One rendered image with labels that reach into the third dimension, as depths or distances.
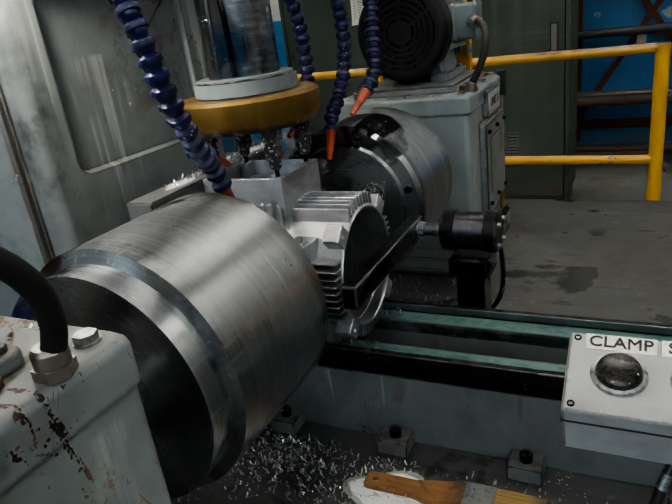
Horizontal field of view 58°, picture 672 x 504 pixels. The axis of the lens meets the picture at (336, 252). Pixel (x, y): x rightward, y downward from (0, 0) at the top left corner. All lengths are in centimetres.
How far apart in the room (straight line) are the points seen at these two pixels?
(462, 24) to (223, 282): 92
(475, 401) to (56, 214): 56
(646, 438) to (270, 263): 34
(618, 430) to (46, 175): 66
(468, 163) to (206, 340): 77
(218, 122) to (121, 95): 21
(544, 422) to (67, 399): 54
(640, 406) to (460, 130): 78
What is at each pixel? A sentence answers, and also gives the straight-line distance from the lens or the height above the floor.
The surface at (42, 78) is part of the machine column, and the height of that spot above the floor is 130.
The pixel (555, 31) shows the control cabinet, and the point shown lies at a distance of 381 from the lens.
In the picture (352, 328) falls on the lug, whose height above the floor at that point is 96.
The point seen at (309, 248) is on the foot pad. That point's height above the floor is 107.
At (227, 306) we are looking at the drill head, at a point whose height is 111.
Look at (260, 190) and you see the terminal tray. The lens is 77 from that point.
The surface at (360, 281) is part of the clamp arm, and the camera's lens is 71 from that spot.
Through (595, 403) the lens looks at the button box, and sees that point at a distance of 46.
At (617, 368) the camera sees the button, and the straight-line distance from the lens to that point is 47.
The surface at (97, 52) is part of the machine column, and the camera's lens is 88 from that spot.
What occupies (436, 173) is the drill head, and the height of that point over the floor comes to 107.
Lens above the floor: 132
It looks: 21 degrees down
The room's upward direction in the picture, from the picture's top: 8 degrees counter-clockwise
